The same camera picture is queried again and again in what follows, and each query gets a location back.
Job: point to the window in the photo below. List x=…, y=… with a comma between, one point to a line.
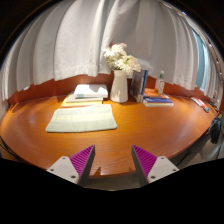
x=200, y=60

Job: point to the blue standing book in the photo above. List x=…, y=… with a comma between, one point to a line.
x=145, y=81

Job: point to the dark standing book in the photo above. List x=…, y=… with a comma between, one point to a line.
x=136, y=83

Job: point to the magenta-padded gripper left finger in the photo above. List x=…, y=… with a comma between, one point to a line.
x=66, y=168

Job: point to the pale green towel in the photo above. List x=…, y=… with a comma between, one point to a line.
x=81, y=119

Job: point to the white curtain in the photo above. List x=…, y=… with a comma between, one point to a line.
x=83, y=36

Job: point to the clear bottle with green cap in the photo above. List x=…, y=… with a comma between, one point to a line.
x=160, y=83

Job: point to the white hardcover book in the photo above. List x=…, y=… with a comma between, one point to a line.
x=90, y=90

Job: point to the white ceramic vase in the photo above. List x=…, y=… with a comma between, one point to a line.
x=119, y=87

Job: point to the white flower bouquet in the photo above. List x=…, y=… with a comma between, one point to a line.
x=121, y=60

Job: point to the red flat booklet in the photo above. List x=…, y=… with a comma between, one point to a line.
x=198, y=101

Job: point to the small dark flat object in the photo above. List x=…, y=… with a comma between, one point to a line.
x=206, y=109

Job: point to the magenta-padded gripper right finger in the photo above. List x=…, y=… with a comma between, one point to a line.
x=159, y=167

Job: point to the grey flat book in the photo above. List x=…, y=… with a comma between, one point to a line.
x=71, y=98

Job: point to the dark backpack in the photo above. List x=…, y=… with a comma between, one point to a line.
x=216, y=130

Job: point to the blue flat book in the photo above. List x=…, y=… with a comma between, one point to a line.
x=157, y=101

